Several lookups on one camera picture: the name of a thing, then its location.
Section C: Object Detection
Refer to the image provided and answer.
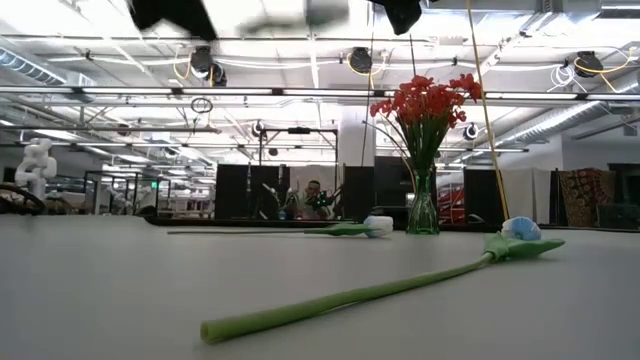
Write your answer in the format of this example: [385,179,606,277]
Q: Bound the thin black hanging cable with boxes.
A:
[359,4,377,167]

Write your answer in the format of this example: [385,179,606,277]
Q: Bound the patterned red brown cloth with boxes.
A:
[558,167,617,228]

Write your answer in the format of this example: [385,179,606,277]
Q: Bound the person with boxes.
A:
[292,179,335,221]

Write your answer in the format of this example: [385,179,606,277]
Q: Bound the red artificial flower bunch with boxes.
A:
[399,72,483,201]
[363,74,454,201]

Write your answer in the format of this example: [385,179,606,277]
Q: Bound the yellow hanging cable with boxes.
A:
[465,0,510,221]

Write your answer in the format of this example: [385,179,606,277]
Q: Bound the white blue artificial tulip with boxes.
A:
[199,215,566,345]
[167,215,395,239]

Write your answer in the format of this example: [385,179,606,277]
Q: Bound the black cabinet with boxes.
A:
[597,162,640,230]

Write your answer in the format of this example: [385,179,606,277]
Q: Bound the black partition panel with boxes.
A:
[214,163,291,220]
[342,165,376,221]
[374,155,415,221]
[463,167,506,229]

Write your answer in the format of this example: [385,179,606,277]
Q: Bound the white artificial flower bunch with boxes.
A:
[238,0,351,37]

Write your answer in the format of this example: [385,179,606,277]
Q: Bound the black metal gantry frame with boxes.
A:
[257,126,340,181]

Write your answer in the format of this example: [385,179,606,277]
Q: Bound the white cloth screen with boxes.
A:
[502,167,552,226]

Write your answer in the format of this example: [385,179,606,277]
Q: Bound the clear glass vase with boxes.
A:
[407,164,441,236]

